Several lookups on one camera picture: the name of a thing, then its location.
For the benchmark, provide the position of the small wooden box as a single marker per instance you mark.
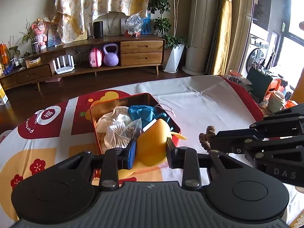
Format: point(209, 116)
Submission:
point(32, 63)

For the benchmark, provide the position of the washing machine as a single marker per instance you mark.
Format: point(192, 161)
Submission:
point(255, 57)

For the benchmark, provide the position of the yellow face mask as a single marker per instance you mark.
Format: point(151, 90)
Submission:
point(152, 144)

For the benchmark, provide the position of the blue gift bag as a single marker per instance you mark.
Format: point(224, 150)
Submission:
point(146, 26)

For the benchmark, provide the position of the bag of cotton swabs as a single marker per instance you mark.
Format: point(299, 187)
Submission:
point(121, 133)

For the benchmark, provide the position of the black speaker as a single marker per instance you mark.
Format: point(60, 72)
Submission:
point(98, 29)

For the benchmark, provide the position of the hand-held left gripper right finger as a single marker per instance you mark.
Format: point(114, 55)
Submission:
point(170, 153)

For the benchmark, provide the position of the pink toy case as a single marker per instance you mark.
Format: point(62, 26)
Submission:
point(95, 59)

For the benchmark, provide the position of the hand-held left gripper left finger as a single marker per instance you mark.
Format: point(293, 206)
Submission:
point(131, 154)

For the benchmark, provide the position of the clear plastic bag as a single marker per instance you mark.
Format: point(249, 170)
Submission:
point(134, 25)

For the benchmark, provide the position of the white lace cloth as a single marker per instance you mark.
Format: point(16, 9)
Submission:
point(106, 121)

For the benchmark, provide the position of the purple kettlebell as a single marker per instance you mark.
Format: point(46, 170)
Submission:
point(111, 58)

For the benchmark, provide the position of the blue toy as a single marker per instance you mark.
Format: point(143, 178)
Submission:
point(8, 70)

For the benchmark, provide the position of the wooden TV cabinet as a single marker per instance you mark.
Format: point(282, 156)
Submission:
point(30, 74)

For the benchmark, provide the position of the tall tree in white planter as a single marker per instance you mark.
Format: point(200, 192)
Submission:
point(174, 57)

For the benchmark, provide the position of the red tin box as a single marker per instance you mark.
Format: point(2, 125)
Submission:
point(118, 103)

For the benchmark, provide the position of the orange packet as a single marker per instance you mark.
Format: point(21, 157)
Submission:
point(291, 104)

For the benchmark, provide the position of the white router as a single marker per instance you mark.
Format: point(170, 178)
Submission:
point(63, 70)

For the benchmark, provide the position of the white fan-shaped decor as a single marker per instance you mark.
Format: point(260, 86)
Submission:
point(111, 23)

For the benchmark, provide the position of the floral draped cloth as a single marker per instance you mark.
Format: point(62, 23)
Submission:
point(95, 0)

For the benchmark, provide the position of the picture frame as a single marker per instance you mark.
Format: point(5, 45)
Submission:
point(52, 38)

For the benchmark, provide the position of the green desk organiser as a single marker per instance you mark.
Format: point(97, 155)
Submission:
point(257, 85)

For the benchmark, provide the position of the pink plush doll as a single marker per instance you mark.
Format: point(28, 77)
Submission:
point(40, 38)

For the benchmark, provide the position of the wooden drawer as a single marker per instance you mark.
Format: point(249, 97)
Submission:
point(141, 46)
point(141, 59)

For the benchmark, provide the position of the pink dish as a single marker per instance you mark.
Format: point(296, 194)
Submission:
point(235, 73)

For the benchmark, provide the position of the standing air conditioner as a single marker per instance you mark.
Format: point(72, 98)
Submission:
point(201, 28)

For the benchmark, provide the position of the orange tissue holder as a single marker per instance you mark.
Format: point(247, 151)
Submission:
point(273, 84)

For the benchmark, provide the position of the small potted plant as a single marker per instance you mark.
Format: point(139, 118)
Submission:
point(35, 47)

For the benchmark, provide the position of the blue rubber glove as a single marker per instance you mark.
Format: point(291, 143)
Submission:
point(142, 114)

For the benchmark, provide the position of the yellow curtain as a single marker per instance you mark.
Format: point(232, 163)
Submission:
point(225, 28)

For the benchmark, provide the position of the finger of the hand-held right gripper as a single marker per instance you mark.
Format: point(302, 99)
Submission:
point(237, 135)
point(228, 146)

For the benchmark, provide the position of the printed red white tablecloth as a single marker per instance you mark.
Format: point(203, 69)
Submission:
point(201, 99)

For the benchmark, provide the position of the orange box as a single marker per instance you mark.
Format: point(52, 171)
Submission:
point(2, 54)

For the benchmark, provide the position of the yellow carton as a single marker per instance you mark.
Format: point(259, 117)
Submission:
point(2, 95)

